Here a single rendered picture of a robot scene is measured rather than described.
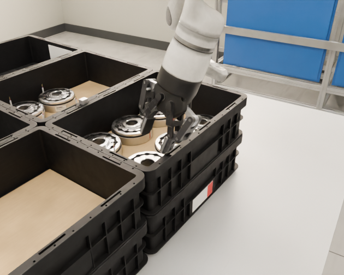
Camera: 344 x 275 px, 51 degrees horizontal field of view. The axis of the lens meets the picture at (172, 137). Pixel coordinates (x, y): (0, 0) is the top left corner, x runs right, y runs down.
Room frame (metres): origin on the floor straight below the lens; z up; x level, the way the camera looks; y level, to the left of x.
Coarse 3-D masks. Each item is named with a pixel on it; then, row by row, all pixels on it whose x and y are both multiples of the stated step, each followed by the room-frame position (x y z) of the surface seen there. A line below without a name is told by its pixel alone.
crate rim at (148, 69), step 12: (60, 60) 1.08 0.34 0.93; (120, 60) 1.07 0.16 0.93; (24, 72) 0.98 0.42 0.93; (144, 72) 0.98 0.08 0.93; (120, 84) 0.89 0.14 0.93; (96, 96) 0.82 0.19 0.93; (12, 108) 0.75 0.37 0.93; (72, 108) 0.75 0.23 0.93; (36, 120) 0.70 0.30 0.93; (48, 120) 0.70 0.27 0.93
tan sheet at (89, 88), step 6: (84, 84) 1.12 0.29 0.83; (90, 84) 1.12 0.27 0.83; (96, 84) 1.12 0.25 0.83; (72, 90) 1.07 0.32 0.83; (78, 90) 1.07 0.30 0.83; (84, 90) 1.07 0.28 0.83; (90, 90) 1.07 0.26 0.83; (96, 90) 1.07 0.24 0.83; (102, 90) 1.07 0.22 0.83; (78, 96) 1.03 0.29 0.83; (84, 96) 1.03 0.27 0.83; (90, 96) 1.03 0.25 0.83; (78, 102) 0.99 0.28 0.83; (48, 114) 0.91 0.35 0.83
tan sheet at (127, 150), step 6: (108, 132) 0.81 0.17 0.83; (156, 132) 0.81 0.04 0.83; (162, 132) 0.81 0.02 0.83; (156, 138) 0.78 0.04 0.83; (144, 144) 0.75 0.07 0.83; (150, 144) 0.75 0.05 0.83; (126, 150) 0.73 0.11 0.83; (132, 150) 0.73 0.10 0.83; (138, 150) 0.73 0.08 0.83; (144, 150) 0.73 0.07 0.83; (150, 150) 0.73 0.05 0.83; (126, 156) 0.70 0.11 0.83
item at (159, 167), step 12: (156, 72) 0.98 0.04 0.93; (132, 84) 0.90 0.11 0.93; (204, 84) 0.89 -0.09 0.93; (108, 96) 0.82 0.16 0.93; (240, 96) 0.83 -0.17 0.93; (84, 108) 0.76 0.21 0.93; (228, 108) 0.76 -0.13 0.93; (240, 108) 0.79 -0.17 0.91; (60, 120) 0.70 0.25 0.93; (216, 120) 0.70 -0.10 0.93; (60, 132) 0.64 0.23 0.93; (204, 132) 0.65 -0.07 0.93; (84, 144) 0.60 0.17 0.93; (96, 144) 0.60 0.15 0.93; (180, 144) 0.60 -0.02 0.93; (192, 144) 0.61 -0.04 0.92; (120, 156) 0.56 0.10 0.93; (168, 156) 0.56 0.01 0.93; (180, 156) 0.58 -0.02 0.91; (144, 168) 0.52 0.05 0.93; (156, 168) 0.52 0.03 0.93; (168, 168) 0.55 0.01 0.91
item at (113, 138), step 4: (100, 132) 0.76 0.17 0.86; (104, 132) 0.76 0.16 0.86; (84, 136) 0.74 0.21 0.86; (88, 136) 0.74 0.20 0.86; (92, 136) 0.74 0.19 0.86; (108, 136) 0.74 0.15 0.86; (112, 136) 0.74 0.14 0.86; (116, 136) 0.74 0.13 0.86; (112, 140) 0.72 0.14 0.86; (116, 140) 0.72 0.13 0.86; (120, 140) 0.72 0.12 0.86; (112, 144) 0.70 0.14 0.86; (116, 144) 0.70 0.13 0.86; (120, 144) 0.71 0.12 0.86; (108, 148) 0.69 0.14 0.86; (112, 148) 0.69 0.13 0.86; (116, 148) 0.69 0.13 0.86
